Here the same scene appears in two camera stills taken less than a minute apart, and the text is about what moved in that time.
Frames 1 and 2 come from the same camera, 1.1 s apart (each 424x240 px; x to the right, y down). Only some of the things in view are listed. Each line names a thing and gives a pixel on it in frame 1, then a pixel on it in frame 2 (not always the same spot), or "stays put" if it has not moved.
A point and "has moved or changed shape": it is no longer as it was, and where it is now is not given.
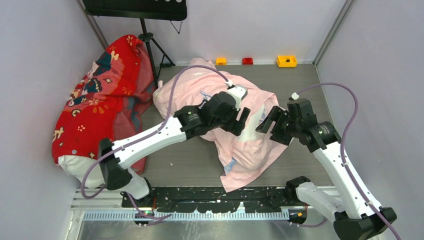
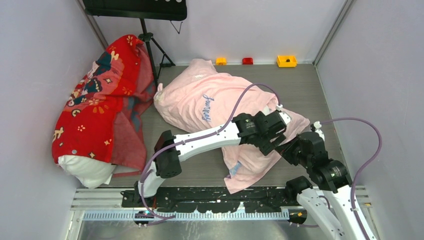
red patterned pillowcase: (112, 96) stays put
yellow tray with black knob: (286, 61) stays put
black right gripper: (277, 114) to (284, 150)
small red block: (247, 61) stays put
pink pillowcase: (240, 157) has moved or changed shape
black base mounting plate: (207, 199) stays put
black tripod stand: (165, 61) stays put
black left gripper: (235, 127) to (265, 145)
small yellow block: (221, 61) stays put
